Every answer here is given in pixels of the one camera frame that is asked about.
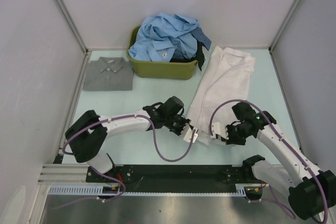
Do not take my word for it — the dark blue patterned shirt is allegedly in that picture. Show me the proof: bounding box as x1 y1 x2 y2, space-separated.
191 27 212 51

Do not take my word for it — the olive green plastic basket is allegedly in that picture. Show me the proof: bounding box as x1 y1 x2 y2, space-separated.
126 26 198 80

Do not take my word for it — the white long sleeve shirt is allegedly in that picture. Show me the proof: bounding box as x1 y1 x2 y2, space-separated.
187 46 257 146

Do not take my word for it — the folded grey polo shirt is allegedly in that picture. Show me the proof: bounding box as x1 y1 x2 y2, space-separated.
83 57 134 91

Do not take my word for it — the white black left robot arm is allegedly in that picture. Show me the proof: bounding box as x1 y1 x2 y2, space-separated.
62 96 198 182

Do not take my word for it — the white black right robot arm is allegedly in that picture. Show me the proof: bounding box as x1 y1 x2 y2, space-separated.
226 99 335 220

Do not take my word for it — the black garment in basket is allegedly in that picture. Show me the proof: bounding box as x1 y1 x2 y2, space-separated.
195 41 205 71

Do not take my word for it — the white slotted cable duct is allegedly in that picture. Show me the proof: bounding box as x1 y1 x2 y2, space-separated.
48 185 246 197

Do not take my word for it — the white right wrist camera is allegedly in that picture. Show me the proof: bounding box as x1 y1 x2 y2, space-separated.
211 122 228 145

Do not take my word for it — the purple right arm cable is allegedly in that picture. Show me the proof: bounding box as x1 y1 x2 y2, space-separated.
208 99 329 223

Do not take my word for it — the light blue long sleeve shirt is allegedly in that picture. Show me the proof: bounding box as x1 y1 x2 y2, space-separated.
128 13 199 62

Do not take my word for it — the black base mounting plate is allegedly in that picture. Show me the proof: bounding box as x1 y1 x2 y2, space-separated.
86 163 275 194

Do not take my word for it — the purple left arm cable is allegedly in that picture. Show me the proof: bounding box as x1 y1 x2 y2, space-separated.
51 113 197 209

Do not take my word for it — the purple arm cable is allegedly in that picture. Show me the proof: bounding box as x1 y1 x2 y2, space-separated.
208 99 329 223
51 113 197 209

